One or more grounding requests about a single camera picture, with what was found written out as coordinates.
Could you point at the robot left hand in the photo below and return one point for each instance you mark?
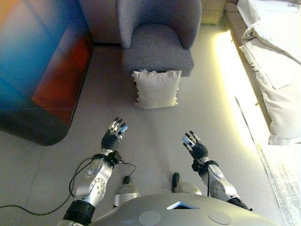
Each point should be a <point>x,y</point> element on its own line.
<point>111,139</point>

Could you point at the robot left leg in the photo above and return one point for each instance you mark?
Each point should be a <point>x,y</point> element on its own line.
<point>127,189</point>

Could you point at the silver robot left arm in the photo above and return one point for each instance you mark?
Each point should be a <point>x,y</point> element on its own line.
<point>95,181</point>

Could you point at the silver robot torso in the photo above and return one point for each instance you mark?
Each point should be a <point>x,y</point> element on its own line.
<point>178,210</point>

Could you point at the white fringed cushion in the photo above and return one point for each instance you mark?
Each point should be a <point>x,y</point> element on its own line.
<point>156,89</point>

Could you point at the grey fabric armchair sofa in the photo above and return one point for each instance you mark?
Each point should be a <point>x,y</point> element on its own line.
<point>152,35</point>

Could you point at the colourful rounded cabinet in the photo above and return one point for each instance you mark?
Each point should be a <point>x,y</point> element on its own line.
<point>37,68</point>

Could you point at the white bed pillow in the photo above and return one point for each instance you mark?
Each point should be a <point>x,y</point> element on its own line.
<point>282,110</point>

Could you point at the robot leg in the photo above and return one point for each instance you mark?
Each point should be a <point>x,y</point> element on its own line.
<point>127,189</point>
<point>184,186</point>

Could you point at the bed with white bedding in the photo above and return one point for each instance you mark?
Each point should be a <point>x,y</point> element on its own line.
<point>268,58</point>

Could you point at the robot right leg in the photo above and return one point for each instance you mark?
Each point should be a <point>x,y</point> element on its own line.
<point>184,186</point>

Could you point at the grey patterned rug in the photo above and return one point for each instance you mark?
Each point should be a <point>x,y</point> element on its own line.
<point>279,181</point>

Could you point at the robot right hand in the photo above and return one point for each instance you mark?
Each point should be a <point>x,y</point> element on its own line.
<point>198,149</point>

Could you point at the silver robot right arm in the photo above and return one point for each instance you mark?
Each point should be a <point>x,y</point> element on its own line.
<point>219,182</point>

